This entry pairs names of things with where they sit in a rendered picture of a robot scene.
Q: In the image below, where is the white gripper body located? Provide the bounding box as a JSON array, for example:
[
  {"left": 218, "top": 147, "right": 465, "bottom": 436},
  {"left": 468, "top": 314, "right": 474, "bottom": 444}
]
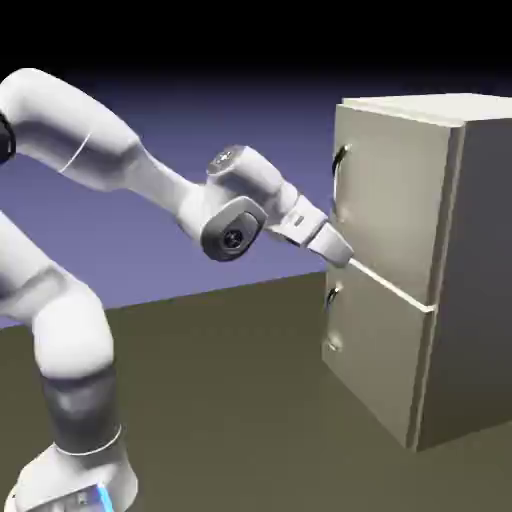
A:
[{"left": 307, "top": 220, "right": 356, "bottom": 268}]

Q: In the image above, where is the tall beige cabinet door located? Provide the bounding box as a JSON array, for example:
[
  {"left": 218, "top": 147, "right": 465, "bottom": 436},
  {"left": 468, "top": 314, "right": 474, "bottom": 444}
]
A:
[{"left": 328, "top": 104, "right": 466, "bottom": 308}]

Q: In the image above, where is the short beige cabinet door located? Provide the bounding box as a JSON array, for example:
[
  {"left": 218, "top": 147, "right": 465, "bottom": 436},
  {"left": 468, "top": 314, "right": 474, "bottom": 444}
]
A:
[{"left": 320, "top": 266, "right": 437, "bottom": 450}]

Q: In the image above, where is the beige cabinet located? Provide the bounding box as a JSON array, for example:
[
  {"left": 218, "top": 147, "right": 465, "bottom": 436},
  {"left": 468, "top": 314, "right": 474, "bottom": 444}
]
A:
[{"left": 320, "top": 93, "right": 512, "bottom": 453}]

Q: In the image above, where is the short curved metal handle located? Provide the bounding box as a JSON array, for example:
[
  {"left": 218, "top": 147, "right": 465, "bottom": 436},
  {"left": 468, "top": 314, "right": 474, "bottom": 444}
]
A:
[{"left": 324, "top": 286, "right": 344, "bottom": 353}]

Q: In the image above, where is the long curved metal handle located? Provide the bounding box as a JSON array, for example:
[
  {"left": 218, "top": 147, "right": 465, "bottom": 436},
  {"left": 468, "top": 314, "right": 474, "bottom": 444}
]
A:
[{"left": 330, "top": 143, "right": 353, "bottom": 222}]

